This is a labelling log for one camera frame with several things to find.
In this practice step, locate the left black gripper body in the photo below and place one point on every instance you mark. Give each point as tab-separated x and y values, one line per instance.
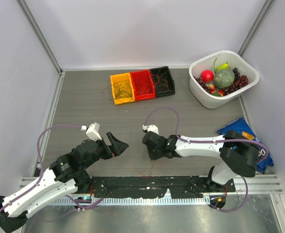
103	152

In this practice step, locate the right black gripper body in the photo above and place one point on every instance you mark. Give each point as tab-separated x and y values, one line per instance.
154	153

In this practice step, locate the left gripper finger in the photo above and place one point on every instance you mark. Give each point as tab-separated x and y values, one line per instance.
113	140
118	148

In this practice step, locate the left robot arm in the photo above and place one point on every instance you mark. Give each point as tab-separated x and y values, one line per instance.
67	175

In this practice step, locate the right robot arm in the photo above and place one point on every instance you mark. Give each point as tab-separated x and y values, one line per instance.
239	155

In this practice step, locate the yellow plastic bin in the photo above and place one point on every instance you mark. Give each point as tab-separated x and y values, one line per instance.
122	89

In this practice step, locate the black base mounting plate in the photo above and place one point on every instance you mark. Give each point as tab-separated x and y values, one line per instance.
151	187

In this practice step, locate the red plastic bin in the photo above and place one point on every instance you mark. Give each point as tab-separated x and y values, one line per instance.
143	85

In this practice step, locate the black plastic bin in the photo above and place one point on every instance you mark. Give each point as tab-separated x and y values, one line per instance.
163	81

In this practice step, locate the white plastic basket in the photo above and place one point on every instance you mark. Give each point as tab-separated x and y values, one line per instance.
218	58

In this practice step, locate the small peach fruit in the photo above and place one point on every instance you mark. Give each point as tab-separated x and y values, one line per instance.
214	91

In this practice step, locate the red apple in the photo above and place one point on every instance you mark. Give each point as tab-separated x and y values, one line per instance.
207	76

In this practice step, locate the green melon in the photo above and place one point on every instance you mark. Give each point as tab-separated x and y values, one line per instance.
223	78

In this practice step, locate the yellow-green pear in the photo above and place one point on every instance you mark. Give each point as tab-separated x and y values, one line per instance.
223	66

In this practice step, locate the dark red grape bunch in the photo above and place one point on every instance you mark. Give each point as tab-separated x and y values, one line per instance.
237	85

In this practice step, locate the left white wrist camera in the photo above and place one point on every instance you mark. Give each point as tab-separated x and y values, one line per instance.
92	131

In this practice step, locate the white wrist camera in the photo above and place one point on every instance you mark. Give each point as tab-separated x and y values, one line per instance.
92	131
150	128

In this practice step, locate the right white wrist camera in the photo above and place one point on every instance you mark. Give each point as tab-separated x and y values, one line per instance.
150	128

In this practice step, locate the white slotted cable duct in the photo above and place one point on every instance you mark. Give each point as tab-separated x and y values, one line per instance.
166	200

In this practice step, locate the aluminium frame rail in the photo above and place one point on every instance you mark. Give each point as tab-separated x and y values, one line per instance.
260	184

